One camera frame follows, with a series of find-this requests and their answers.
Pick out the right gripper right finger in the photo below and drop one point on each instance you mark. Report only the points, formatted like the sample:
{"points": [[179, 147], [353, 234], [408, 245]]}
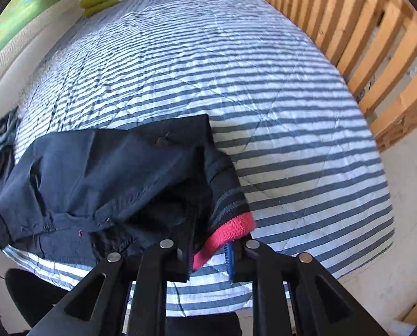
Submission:
{"points": [[295, 295]]}

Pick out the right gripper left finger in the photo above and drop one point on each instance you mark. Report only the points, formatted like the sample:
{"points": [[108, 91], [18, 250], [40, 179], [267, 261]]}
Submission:
{"points": [[121, 296]]}

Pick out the black pants with pink waistband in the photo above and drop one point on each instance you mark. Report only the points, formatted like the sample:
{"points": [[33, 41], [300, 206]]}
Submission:
{"points": [[76, 196]]}

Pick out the blue white striped quilt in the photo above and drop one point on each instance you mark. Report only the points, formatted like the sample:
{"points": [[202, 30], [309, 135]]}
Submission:
{"points": [[302, 149]]}

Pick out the wooden slatted bed rail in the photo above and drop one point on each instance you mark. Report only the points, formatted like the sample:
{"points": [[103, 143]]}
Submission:
{"points": [[373, 44]]}

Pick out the landscape painting wall scroll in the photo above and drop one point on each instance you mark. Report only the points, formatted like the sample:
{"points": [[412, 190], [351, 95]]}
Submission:
{"points": [[22, 20]]}

